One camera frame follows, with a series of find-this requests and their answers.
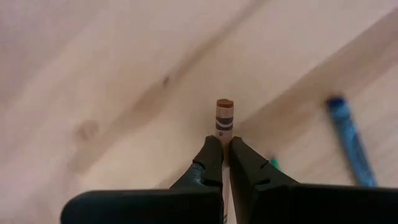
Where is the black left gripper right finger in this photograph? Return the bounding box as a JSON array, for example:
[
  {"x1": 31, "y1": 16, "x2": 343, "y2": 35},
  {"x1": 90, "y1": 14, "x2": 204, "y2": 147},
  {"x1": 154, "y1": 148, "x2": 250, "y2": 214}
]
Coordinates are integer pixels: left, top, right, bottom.
[{"x1": 229, "y1": 136, "x2": 398, "y2": 224}]

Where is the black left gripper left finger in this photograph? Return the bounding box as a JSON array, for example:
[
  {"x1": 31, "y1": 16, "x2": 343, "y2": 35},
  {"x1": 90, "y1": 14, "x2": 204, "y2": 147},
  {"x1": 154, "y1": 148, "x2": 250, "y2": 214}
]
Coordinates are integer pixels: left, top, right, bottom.
[{"x1": 60, "y1": 135, "x2": 224, "y2": 224}]

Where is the green crayon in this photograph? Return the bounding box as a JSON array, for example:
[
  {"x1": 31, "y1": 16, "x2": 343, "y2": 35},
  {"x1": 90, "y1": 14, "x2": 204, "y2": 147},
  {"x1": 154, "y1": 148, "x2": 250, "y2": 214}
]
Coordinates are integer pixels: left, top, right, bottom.
[{"x1": 269, "y1": 157, "x2": 284, "y2": 174}]

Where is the brown crayon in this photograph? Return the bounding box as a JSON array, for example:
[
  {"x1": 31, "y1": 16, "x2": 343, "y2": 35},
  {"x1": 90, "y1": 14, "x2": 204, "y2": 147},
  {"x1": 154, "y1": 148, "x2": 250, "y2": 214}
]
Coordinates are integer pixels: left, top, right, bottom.
[{"x1": 215, "y1": 98, "x2": 234, "y2": 224}]

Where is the blue crayon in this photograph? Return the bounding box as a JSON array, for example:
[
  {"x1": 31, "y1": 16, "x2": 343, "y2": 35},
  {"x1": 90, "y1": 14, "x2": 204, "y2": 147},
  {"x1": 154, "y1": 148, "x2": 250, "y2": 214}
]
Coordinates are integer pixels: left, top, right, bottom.
[{"x1": 325, "y1": 95, "x2": 379, "y2": 187}]

